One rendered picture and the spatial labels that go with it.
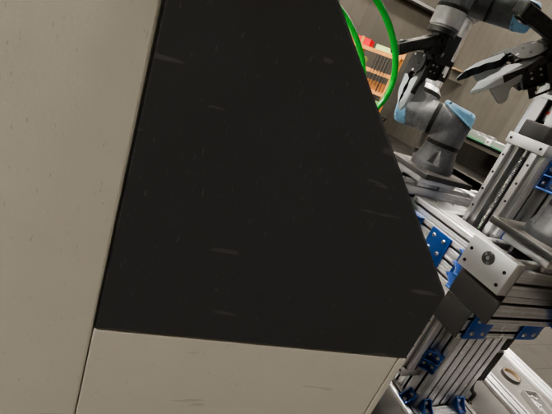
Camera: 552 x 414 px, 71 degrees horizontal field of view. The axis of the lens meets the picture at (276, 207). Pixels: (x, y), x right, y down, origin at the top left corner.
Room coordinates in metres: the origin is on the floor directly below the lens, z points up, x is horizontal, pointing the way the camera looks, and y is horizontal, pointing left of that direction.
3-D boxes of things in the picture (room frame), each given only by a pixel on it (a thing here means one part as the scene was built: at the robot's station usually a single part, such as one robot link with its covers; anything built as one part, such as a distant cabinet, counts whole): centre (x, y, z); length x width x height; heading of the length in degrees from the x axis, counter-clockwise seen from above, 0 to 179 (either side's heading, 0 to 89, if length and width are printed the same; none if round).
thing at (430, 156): (1.44, -0.47, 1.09); 0.15 x 0.15 x 0.10
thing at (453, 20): (1.11, -0.23, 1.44); 0.08 x 0.08 x 0.05
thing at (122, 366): (0.87, 0.05, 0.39); 0.70 x 0.58 x 0.79; 21
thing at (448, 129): (1.44, -0.47, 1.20); 0.13 x 0.12 x 0.14; 73
